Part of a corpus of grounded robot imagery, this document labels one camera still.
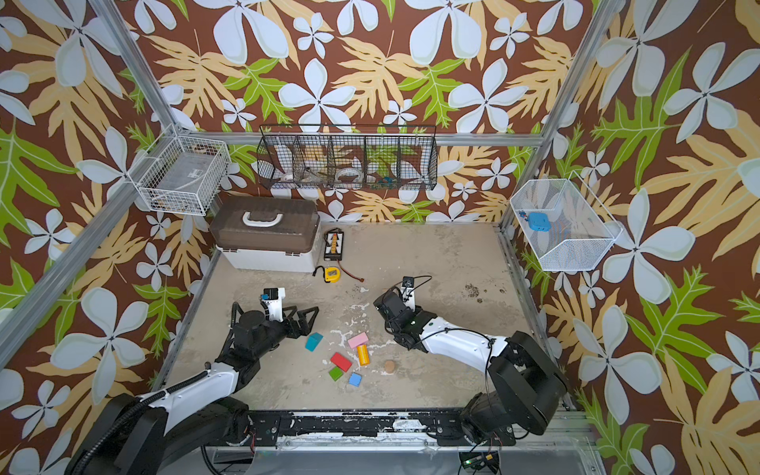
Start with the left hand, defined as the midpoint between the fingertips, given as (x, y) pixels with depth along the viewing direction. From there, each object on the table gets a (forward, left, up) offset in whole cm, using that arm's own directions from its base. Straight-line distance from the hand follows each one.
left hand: (305, 304), depth 85 cm
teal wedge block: (-7, -2, -10) cm, 12 cm away
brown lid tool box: (+20, +14, +9) cm, 26 cm away
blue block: (-18, -15, -11) cm, 26 cm away
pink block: (-7, -15, -10) cm, 19 cm away
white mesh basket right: (+18, -75, +15) cm, 79 cm away
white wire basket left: (+31, +37, +22) cm, 53 cm away
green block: (-16, -9, -12) cm, 22 cm away
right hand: (+1, -27, -4) cm, 27 cm away
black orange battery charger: (+30, -4, -10) cm, 32 cm away
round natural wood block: (-15, -25, -8) cm, 30 cm away
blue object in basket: (+20, -69, +15) cm, 73 cm away
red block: (-13, -11, -12) cm, 20 cm away
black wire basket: (+45, -11, +20) cm, 51 cm away
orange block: (-11, -17, -10) cm, 22 cm away
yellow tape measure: (+17, -5, -10) cm, 21 cm away
